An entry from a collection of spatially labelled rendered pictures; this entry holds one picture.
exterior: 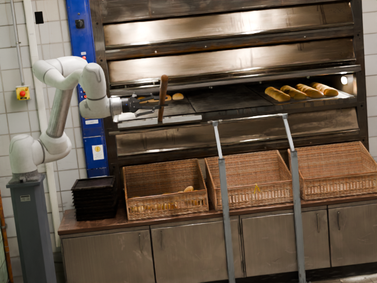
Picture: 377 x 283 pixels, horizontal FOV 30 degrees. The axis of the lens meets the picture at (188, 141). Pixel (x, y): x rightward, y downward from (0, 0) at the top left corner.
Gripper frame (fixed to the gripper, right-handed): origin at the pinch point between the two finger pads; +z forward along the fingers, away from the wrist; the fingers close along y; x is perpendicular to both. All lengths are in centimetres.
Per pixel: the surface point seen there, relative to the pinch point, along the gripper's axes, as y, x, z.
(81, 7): -87, -129, -45
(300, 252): 97, -115, 87
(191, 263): 96, -122, 13
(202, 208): 60, -119, 24
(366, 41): -46, -141, 158
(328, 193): 59, -117, 111
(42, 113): -18, -148, -80
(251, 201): 59, -117, 58
